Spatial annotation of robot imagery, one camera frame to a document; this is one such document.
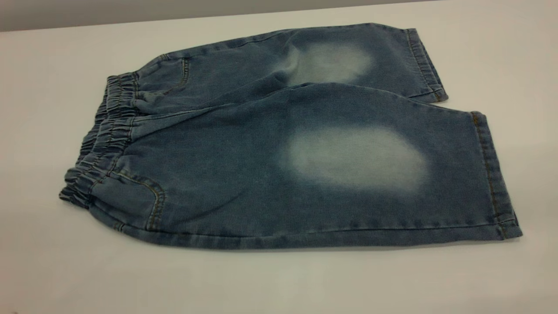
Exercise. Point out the blue denim shorts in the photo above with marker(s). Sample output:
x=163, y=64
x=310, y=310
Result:
x=261, y=174

